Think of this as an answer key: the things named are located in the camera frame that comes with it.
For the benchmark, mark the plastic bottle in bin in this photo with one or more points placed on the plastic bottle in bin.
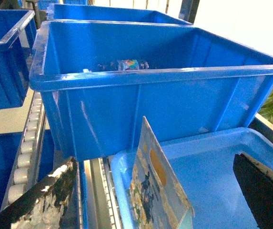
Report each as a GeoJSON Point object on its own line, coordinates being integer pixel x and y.
{"type": "Point", "coordinates": [116, 65]}

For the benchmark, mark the flower gift bag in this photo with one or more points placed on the flower gift bag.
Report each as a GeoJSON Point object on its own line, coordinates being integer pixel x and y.
{"type": "Point", "coordinates": [157, 199]}

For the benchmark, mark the blue bin at left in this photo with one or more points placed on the blue bin at left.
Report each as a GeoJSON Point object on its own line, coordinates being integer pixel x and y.
{"type": "Point", "coordinates": [17, 35]}

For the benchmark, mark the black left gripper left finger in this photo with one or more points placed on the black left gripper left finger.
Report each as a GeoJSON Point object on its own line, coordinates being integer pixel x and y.
{"type": "Point", "coordinates": [45, 204]}

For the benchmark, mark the blue plastic tray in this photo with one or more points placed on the blue plastic tray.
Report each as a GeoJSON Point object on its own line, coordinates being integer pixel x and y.
{"type": "Point", "coordinates": [203, 165]}

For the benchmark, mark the white roller conveyor track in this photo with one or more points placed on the white roller conveyor track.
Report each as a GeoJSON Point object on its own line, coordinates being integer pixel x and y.
{"type": "Point", "coordinates": [25, 170]}

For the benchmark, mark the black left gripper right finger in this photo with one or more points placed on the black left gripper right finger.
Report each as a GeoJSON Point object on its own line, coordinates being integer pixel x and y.
{"type": "Point", "coordinates": [256, 182]}

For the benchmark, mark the large blue plastic bin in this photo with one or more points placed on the large blue plastic bin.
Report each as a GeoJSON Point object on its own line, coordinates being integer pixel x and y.
{"type": "Point", "coordinates": [198, 82]}

